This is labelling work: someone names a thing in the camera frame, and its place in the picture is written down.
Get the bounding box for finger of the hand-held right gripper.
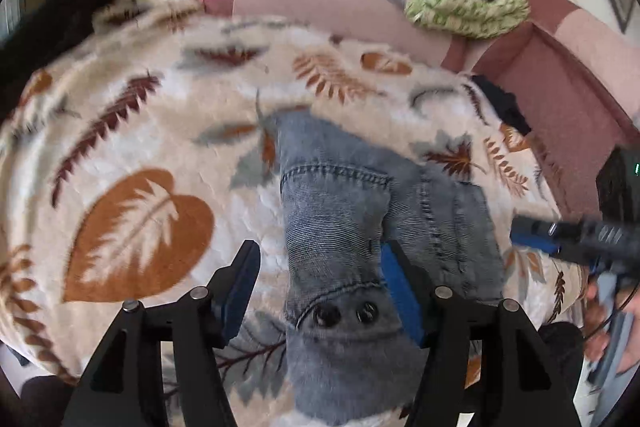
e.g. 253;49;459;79
510;214;601;260

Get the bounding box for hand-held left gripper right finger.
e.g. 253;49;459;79
381;240;581;427

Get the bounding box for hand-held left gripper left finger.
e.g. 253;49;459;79
60;239;262;427

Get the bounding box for blue denim pants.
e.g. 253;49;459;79
275;109;506;427

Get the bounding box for person's right hand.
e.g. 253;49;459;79
582;282;636;373

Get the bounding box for small black cloth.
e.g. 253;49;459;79
470;74;533;138

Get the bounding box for leaf printed fleece blanket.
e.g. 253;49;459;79
0;0;591;427

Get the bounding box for pink bed sheet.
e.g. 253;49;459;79
202;0;640;228

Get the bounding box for large dark cloth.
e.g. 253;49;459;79
0;0;118;122

